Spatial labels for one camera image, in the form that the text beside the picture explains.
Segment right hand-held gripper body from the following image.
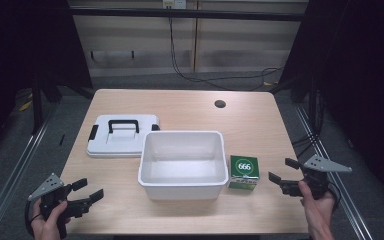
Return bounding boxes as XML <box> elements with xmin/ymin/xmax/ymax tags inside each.
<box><xmin>279</xmin><ymin>154</ymin><xmax>353</xmax><ymax>202</ymax></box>

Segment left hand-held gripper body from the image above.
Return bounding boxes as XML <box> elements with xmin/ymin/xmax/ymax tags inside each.
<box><xmin>28</xmin><ymin>173</ymin><xmax>92</xmax><ymax>240</ymax></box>

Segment green and white carton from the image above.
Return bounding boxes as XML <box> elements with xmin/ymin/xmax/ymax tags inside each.
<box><xmin>227</xmin><ymin>154</ymin><xmax>261</xmax><ymax>192</ymax></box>

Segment person's left hand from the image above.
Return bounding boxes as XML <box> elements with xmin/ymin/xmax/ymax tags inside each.
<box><xmin>29</xmin><ymin>199</ymin><xmax>72</xmax><ymax>240</ymax></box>

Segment person's right hand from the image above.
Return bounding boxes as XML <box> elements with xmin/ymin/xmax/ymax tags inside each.
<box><xmin>297</xmin><ymin>179</ymin><xmax>337</xmax><ymax>218</ymax></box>

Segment black metal stand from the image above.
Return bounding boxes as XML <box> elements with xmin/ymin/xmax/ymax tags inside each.
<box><xmin>30</xmin><ymin>74</ymin><xmax>45</xmax><ymax>135</ymax></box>

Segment white plastic storage box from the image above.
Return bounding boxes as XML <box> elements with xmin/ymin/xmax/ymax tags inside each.
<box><xmin>137</xmin><ymin>130</ymin><xmax>230</xmax><ymax>201</ymax></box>

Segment dark curtain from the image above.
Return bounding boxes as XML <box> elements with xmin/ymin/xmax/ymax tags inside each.
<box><xmin>0</xmin><ymin>0</ymin><xmax>94</xmax><ymax>168</ymax></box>
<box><xmin>278</xmin><ymin>0</ymin><xmax>384</xmax><ymax>201</ymax></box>

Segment black floor cables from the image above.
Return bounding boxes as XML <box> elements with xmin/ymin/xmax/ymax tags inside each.
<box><xmin>290</xmin><ymin>131</ymin><xmax>322</xmax><ymax>159</ymax></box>

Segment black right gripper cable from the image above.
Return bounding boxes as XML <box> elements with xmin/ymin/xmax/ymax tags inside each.
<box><xmin>327</xmin><ymin>180</ymin><xmax>343</xmax><ymax>212</ymax></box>

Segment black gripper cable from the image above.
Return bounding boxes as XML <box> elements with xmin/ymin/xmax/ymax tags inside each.
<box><xmin>24</xmin><ymin>199</ymin><xmax>44</xmax><ymax>238</ymax></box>
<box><xmin>327</xmin><ymin>180</ymin><xmax>343</xmax><ymax>212</ymax></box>

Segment metal floor rail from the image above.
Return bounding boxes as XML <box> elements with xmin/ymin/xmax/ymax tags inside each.
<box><xmin>293</xmin><ymin>105</ymin><xmax>375</xmax><ymax>240</ymax></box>
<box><xmin>0</xmin><ymin>109</ymin><xmax>59</xmax><ymax>240</ymax></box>

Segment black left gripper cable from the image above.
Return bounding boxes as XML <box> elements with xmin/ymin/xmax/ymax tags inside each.
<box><xmin>24</xmin><ymin>199</ymin><xmax>44</xmax><ymax>238</ymax></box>

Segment white lid with black handle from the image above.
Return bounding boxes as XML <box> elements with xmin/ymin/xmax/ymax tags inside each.
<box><xmin>86</xmin><ymin>114</ymin><xmax>161</xmax><ymax>159</ymax></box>

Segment black wall bracket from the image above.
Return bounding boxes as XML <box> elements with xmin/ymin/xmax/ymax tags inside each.
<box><xmin>89</xmin><ymin>49</ymin><xmax>137</xmax><ymax>62</ymax></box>

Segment black wall cable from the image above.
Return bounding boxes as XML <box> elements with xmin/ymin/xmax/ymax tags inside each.
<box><xmin>167</xmin><ymin>16</ymin><xmax>285</xmax><ymax>92</ymax></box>

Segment black horizontal frame bar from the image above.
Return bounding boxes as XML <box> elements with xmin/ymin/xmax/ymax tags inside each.
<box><xmin>69</xmin><ymin>6</ymin><xmax>310</xmax><ymax>22</ymax></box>

